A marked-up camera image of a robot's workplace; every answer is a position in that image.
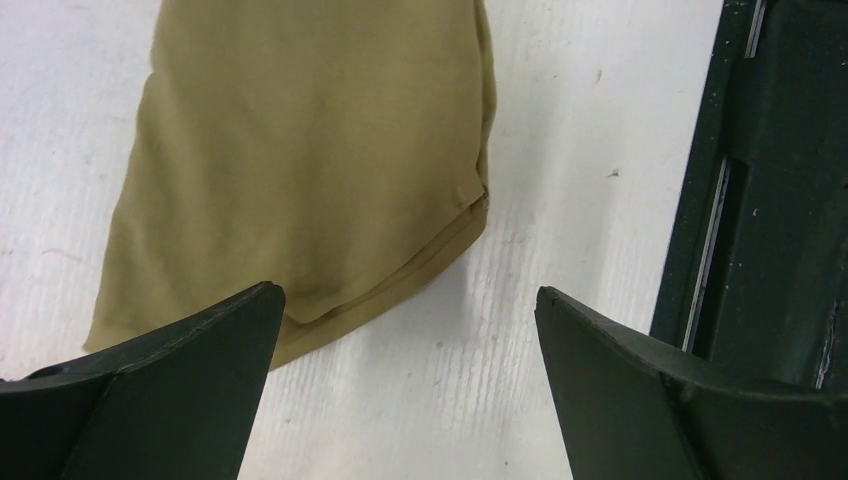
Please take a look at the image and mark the olive and cream underwear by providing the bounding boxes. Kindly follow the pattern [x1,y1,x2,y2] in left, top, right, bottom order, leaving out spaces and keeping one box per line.
[84,0,496,368]

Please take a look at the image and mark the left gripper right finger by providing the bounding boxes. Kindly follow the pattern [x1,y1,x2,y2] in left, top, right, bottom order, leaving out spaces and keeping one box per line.
[535,286,847,479]

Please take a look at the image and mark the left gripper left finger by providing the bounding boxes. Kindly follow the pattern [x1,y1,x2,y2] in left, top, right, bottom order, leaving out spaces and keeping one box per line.
[1,282,285,480]

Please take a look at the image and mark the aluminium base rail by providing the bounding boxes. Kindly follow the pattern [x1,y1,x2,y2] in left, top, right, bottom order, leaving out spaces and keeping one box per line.
[650,0,847,392]

